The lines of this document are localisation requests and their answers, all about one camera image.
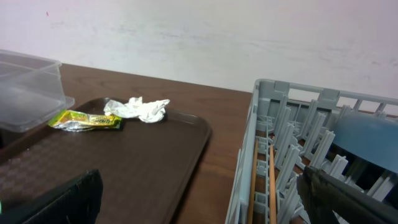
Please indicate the white napkin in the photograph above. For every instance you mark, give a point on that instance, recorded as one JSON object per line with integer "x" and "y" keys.
{"x": 150, "y": 112}

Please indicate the clear plastic bin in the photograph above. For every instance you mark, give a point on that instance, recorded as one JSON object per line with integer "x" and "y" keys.
{"x": 31, "y": 91}

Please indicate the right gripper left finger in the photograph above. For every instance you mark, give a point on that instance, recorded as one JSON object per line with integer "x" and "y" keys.
{"x": 62, "y": 203}

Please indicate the wooden chopstick long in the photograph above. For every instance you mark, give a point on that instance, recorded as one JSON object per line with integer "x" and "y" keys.
{"x": 272, "y": 194}

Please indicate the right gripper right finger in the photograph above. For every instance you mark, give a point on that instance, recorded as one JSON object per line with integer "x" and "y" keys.
{"x": 324, "y": 197}

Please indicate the grey dishwasher rack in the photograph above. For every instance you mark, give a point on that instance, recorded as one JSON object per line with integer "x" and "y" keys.
{"x": 297, "y": 120}

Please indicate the wooden chopstick short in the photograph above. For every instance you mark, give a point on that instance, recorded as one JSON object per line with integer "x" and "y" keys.
{"x": 252, "y": 185}

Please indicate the brown serving tray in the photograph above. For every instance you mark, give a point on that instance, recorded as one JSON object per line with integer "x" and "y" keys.
{"x": 144, "y": 168}

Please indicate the green yellow snack wrapper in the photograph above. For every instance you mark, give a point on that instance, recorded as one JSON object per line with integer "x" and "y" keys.
{"x": 75, "y": 121}

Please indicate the dark blue plate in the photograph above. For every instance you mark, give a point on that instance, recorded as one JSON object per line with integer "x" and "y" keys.
{"x": 368, "y": 137}

